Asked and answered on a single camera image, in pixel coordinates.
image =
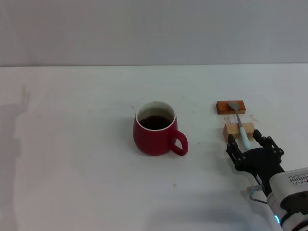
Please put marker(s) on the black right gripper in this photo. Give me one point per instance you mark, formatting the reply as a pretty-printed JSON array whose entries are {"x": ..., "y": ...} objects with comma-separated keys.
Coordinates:
[{"x": 260, "y": 161}]

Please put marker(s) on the red ceramic cup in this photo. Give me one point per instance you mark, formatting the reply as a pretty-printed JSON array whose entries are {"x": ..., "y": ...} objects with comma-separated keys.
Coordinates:
[{"x": 154, "y": 142}]

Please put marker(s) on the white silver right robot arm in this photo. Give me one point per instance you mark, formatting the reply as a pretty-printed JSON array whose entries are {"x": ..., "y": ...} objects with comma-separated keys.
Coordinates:
[{"x": 288, "y": 192}]

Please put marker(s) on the light wooden notched block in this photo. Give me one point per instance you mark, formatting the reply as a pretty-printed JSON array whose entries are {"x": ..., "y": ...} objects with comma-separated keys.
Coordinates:
[{"x": 232, "y": 130}]

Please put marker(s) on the dark brown wooden block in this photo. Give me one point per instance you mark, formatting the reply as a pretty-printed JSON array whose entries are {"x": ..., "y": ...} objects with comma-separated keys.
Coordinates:
[{"x": 225, "y": 108}]

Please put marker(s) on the dark coffee liquid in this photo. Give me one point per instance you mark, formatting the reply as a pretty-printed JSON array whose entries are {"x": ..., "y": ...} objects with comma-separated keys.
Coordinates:
[{"x": 155, "y": 122}]

